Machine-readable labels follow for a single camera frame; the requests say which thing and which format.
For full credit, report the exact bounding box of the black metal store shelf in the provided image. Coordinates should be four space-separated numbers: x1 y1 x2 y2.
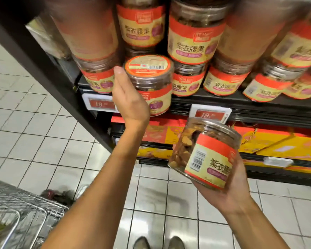
0 0 311 192

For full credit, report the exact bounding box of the person's left forearm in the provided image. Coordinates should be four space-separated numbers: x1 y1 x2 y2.
41 127 146 249

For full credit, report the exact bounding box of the orange chain-print gift box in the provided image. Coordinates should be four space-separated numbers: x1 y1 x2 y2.
233 126 291 154

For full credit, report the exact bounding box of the row of small cashew jars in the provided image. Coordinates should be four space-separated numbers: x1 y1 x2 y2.
47 0 311 102

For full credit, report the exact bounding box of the person's shoe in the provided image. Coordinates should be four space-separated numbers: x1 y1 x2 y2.
133 236 151 249
167 236 186 249

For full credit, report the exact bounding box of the small white price tag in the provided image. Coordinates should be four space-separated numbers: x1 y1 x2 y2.
189 103 232 124
263 156 294 168
82 93 120 113

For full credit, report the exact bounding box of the yellow gift box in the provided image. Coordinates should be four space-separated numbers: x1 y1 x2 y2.
163 124 187 146

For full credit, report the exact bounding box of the flat yellow box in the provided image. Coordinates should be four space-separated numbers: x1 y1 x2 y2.
137 146 174 160

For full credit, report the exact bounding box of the red-trimmed wire shopping cart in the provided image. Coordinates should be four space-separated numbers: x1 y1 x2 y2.
0 179 89 249

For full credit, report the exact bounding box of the person's left hand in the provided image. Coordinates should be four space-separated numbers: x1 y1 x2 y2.
112 66 151 134

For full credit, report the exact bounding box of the person's right hand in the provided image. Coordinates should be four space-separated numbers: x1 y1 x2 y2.
189 150 252 213

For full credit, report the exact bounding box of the red-label clear nut jar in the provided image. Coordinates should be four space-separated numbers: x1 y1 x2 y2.
168 117 243 191
124 54 174 116

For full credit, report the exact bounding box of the long orange yellow box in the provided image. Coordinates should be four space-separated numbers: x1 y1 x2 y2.
256 133 311 164

